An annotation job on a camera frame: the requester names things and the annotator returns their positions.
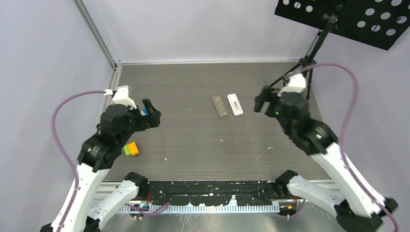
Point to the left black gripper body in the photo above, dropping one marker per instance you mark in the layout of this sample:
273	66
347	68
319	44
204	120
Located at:
148	121

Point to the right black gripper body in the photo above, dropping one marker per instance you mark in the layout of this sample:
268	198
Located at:
270	94

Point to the white remote control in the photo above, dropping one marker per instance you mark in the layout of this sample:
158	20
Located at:
235	104

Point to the translucent beige remote cover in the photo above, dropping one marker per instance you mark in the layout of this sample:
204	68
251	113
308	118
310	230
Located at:
220	106

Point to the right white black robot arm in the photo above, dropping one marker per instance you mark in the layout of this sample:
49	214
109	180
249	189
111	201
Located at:
355	210

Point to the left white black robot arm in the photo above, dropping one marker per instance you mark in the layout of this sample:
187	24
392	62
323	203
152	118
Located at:
97	156

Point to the blue white green toy brick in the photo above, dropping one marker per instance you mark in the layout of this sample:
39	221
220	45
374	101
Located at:
143	112

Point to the yellow green toy brick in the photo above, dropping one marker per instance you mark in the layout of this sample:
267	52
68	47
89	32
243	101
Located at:
131	149

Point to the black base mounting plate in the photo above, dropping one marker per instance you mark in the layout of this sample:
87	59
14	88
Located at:
214	193

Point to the black music stand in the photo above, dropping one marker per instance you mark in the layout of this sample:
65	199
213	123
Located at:
378	23

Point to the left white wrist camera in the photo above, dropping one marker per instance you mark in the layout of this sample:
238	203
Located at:
122	96

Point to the aluminium corner frame post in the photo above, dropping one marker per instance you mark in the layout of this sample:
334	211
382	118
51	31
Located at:
94	22

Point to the perforated metal cable tray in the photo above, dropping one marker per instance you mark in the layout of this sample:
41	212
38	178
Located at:
273	207

